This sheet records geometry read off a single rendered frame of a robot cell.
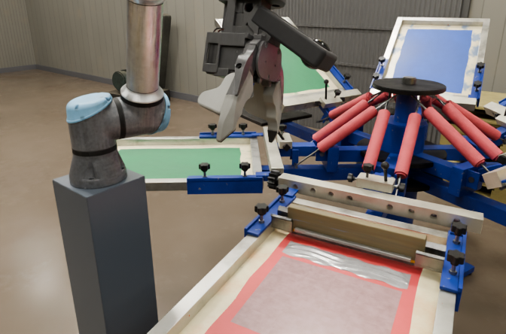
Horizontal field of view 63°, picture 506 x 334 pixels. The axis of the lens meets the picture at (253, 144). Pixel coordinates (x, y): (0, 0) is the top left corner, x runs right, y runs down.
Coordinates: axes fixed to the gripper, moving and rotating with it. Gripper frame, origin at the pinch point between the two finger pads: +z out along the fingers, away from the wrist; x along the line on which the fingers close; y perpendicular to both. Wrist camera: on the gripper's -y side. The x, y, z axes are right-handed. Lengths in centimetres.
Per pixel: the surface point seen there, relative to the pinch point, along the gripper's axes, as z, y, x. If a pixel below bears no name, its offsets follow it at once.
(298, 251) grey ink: 35, 13, -67
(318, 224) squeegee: 27, 10, -73
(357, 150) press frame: 6, 17, -142
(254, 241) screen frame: 34, 25, -61
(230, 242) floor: 91, 113, -213
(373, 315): 40, -12, -52
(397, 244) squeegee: 26, -13, -73
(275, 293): 41, 12, -49
